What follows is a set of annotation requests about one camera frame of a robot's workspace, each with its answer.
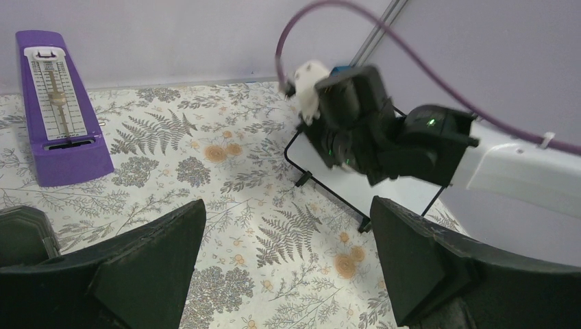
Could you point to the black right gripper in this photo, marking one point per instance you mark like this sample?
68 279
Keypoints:
357 126

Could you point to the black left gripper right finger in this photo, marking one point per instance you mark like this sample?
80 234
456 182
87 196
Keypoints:
438 278

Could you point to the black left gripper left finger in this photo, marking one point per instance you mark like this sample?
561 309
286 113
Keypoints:
138 279

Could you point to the small whiteboard black frame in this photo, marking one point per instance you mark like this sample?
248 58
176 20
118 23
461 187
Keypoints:
353 189

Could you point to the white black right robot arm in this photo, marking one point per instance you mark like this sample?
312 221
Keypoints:
449 148

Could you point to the black poker chip case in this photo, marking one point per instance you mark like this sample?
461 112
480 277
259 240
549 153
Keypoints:
27 237

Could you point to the purple metronome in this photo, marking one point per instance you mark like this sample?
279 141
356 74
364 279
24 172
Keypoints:
67 144

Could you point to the blue corner bracket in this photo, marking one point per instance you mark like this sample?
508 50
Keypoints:
339 69

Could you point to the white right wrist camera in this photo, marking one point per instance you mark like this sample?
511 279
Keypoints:
302 86

